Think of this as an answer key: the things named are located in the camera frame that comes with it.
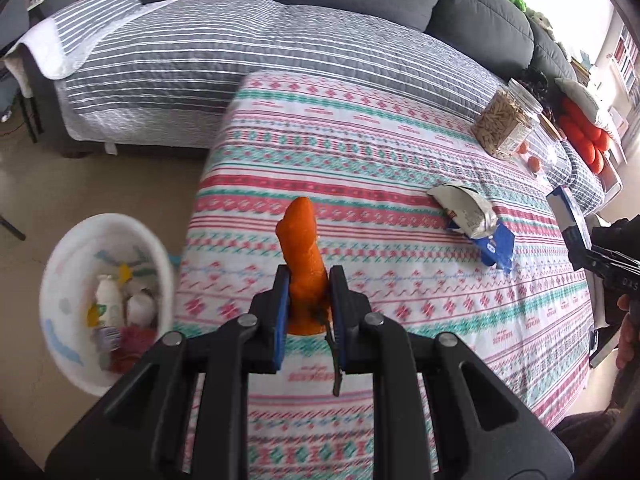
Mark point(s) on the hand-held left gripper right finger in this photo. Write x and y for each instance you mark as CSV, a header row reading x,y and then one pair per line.
x,y
338,320

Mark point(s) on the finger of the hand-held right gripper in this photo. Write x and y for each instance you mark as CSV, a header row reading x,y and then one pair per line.
x,y
607,235
597,261

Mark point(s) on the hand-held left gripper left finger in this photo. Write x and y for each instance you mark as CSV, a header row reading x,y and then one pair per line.
x,y
281,320

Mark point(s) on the blue cookie pack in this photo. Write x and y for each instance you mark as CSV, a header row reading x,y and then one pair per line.
x,y
567,215

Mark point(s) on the orange plush toy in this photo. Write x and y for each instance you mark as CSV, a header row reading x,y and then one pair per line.
x,y
302,250

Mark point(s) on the red drink carton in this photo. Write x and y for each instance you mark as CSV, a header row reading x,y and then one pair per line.
x,y
135,347

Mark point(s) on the white plastic bin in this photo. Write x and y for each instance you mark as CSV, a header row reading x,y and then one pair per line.
x,y
70,270

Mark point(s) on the person's right hand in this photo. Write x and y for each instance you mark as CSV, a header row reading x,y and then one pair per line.
x,y
630,342

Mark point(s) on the clear glass jar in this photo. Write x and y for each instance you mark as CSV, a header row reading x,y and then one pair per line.
x,y
550,152

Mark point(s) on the small tangerine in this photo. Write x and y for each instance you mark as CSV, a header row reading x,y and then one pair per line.
x,y
523,147
535,164

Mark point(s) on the orange knitted pillow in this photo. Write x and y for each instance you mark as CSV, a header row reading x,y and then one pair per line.
x,y
585,135

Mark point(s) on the blue biscuit box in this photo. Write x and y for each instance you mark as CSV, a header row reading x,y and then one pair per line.
x,y
495,250

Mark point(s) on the light grey cushion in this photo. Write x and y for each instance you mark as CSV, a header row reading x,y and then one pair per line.
x,y
587,102

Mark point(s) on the white crumpled wrapper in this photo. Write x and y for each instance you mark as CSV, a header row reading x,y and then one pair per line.
x,y
465,210

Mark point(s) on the clear jar of seeds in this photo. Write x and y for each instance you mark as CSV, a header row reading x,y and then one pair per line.
x,y
500,125

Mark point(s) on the patterned red green tablecloth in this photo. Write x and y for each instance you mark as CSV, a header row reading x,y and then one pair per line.
x,y
350,160

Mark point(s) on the person's dark clothing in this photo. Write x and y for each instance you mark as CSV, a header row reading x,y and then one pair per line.
x,y
595,435

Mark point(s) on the white bookshelf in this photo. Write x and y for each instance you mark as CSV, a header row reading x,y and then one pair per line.
x,y
627,60

